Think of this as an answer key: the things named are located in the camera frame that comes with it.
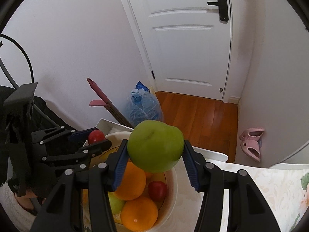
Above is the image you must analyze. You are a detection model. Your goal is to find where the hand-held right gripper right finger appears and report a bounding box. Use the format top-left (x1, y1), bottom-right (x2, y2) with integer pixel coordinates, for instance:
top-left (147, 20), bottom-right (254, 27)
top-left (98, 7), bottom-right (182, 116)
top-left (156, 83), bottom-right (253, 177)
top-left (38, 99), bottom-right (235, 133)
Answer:
top-left (182, 139), bottom-right (283, 232)

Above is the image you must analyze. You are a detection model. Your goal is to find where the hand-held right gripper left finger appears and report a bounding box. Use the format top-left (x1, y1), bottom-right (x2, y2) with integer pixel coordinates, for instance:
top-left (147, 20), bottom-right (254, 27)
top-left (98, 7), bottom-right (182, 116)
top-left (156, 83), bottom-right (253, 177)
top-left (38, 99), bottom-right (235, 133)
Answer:
top-left (29, 139), bottom-right (129, 232)

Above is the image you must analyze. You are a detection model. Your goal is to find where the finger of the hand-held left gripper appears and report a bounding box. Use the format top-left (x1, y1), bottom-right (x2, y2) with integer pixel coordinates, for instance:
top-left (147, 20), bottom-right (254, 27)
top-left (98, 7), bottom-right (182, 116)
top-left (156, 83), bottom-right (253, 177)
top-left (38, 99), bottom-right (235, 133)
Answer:
top-left (42, 139), bottom-right (113, 172)
top-left (31, 127), bottom-right (97, 146)

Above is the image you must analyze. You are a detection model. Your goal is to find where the small red tomato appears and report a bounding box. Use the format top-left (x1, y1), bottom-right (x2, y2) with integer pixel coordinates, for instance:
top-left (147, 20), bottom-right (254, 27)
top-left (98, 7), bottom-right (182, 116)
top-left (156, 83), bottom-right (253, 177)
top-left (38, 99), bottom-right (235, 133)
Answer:
top-left (87, 130), bottom-right (106, 145)

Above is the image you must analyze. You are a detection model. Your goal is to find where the large orange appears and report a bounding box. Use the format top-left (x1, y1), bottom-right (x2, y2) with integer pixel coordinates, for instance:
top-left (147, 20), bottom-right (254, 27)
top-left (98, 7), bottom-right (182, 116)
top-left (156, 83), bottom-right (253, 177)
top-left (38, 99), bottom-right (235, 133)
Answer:
top-left (113, 161), bottom-right (147, 201)

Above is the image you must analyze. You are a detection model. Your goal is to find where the cream oval bowl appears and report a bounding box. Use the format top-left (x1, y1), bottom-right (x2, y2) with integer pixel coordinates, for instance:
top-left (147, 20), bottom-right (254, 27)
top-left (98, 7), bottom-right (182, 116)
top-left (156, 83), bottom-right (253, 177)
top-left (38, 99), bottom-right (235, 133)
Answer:
top-left (82, 132), bottom-right (179, 232)

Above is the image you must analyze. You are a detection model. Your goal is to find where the green apple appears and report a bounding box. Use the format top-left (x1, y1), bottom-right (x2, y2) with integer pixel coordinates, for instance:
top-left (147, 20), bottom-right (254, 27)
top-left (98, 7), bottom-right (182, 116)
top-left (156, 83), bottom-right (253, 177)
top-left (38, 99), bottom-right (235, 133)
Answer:
top-left (127, 120), bottom-right (185, 174)
top-left (108, 192), bottom-right (126, 215)

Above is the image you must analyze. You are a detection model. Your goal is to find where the large red tomato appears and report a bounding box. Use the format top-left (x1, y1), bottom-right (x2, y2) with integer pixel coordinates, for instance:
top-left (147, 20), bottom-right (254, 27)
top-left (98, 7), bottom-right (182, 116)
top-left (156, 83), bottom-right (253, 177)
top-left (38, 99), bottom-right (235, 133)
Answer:
top-left (148, 181), bottom-right (167, 201)

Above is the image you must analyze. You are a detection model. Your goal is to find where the small orange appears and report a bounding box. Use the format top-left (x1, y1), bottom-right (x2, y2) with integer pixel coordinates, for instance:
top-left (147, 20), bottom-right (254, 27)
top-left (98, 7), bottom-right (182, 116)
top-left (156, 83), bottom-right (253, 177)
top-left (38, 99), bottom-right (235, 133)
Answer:
top-left (120, 196), bottom-right (159, 232)

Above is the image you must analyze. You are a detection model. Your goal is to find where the blue water bottle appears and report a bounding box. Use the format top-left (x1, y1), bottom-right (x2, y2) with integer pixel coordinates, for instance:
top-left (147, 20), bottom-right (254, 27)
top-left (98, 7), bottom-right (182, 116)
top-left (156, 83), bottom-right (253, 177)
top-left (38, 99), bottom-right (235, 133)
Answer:
top-left (124, 88), bottom-right (165, 127)

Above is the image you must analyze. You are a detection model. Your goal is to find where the pink slipper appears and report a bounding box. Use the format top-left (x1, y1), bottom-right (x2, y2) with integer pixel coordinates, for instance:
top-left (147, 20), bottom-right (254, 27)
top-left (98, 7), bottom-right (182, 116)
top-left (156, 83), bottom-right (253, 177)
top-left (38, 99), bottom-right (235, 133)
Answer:
top-left (240, 139), bottom-right (262, 162)
top-left (239, 127), bottom-right (265, 141)

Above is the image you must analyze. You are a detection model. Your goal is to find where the blue package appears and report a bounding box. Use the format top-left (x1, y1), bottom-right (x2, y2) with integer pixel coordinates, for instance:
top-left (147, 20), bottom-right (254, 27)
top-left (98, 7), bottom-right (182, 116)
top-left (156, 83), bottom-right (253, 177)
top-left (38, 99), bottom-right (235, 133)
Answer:
top-left (135, 81), bottom-right (151, 93)

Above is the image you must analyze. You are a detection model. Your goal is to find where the floral tablecloth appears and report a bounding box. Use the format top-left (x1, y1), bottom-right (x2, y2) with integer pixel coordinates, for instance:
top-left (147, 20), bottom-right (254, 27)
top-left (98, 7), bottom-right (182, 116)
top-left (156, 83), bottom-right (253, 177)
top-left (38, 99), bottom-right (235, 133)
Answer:
top-left (82, 162), bottom-right (309, 232)

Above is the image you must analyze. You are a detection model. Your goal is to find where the white panel door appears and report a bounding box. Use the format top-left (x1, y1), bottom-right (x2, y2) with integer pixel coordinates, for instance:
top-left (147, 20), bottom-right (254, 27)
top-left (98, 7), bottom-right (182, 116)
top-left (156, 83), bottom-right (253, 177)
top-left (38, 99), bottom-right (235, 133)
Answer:
top-left (113, 0), bottom-right (242, 104)

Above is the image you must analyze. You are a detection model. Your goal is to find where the pink mop handle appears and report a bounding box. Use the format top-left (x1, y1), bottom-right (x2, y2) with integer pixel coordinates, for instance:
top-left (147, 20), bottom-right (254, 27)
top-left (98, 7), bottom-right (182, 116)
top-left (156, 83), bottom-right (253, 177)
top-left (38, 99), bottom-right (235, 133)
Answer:
top-left (87, 77), bottom-right (134, 128)

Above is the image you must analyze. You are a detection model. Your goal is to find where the black cable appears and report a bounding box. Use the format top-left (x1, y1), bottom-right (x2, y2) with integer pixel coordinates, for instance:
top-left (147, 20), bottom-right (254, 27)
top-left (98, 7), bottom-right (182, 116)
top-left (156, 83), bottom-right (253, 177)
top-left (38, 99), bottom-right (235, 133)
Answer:
top-left (0, 34), bottom-right (35, 84)

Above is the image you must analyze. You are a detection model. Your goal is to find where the black door handle lock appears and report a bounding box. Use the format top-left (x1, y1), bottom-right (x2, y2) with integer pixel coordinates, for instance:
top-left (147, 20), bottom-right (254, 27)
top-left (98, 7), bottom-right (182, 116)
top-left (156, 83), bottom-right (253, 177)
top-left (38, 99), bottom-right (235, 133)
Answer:
top-left (207, 0), bottom-right (229, 22)

